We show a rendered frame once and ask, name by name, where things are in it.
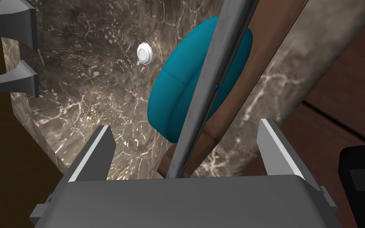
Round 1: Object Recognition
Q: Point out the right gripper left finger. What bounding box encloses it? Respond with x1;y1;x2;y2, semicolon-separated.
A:
68;125;117;182

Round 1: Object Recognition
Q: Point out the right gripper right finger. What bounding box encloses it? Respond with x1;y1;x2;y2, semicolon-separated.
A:
257;118;321;191

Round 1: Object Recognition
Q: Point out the black box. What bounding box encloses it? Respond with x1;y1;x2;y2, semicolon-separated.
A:
338;144;365;228

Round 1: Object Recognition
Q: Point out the grey metal bar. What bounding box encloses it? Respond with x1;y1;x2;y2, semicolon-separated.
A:
166;0;260;180

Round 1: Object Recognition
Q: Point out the white round knob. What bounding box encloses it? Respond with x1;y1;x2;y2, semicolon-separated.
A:
137;42;154;66

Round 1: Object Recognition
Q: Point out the grey curved fixture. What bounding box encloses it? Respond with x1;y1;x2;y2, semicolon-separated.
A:
0;0;40;125

